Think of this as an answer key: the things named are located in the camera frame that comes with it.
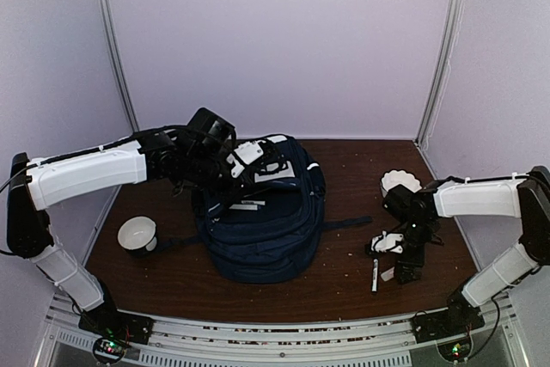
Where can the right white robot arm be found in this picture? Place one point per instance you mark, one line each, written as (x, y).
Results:
(419, 209)

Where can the navy blue student backpack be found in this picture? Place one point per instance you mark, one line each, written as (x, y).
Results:
(279, 241)

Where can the white cup with black base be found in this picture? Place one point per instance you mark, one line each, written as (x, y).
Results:
(138, 236)

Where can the blue capped white marker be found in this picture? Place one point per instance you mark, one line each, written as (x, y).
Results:
(374, 280)

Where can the left aluminium frame post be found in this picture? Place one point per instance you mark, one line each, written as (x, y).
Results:
(117, 64)

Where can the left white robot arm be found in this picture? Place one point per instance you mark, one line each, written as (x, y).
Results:
(35, 185)

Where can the pink and yellow highlighter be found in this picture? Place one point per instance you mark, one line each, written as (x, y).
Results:
(387, 275)

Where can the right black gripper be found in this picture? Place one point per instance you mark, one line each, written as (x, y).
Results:
(417, 260)

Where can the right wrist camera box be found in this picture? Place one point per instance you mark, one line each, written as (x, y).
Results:
(398, 202)

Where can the purple capped white marker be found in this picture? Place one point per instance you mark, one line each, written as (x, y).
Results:
(248, 205)

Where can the right aluminium frame post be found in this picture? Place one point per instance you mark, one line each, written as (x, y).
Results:
(442, 68)

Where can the white scalloped ceramic bowl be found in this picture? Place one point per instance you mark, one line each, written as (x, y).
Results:
(394, 177)

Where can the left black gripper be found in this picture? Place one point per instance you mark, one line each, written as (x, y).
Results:
(227, 195)

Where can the aluminium frame post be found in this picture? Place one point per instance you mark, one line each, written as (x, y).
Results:
(117, 64)
(442, 68)

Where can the front aluminium rail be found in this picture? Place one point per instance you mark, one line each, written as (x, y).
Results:
(380, 341)

